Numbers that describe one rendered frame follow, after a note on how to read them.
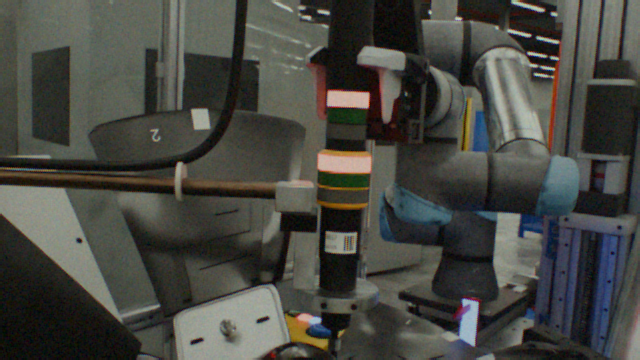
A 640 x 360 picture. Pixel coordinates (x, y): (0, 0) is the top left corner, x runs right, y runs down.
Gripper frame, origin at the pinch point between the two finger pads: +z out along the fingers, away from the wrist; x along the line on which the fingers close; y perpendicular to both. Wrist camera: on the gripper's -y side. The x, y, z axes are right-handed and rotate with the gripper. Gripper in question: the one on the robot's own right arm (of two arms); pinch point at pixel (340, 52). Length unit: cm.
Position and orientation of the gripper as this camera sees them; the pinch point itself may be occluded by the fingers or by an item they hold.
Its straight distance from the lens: 46.3
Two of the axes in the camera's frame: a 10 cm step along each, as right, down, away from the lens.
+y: -0.5, 9.9, 1.1
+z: -4.1, 0.8, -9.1
